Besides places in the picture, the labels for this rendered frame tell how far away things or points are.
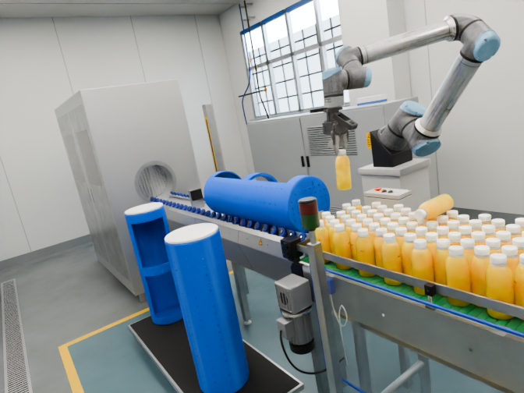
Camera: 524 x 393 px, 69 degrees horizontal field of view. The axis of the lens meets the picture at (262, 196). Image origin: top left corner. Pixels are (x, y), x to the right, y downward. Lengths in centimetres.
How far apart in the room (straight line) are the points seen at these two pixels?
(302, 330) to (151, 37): 610
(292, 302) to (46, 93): 554
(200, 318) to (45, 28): 549
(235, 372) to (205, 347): 23
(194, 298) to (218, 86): 588
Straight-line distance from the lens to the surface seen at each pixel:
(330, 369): 160
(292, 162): 443
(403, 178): 244
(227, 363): 219
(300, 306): 166
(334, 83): 175
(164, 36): 725
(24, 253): 665
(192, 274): 194
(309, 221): 130
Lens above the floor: 158
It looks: 13 degrees down
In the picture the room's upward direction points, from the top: 10 degrees counter-clockwise
